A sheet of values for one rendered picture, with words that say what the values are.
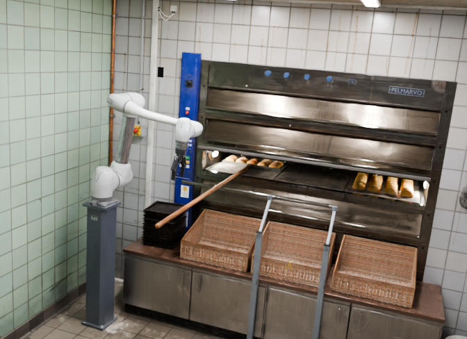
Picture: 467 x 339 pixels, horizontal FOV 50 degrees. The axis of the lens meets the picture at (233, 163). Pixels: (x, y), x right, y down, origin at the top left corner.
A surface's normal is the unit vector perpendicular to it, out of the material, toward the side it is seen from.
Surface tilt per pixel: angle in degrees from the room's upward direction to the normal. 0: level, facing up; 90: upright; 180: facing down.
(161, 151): 90
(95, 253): 90
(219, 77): 90
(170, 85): 90
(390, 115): 69
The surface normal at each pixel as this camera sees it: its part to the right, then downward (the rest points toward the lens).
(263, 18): -0.32, 0.18
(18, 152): 0.94, 0.15
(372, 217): -0.28, -0.16
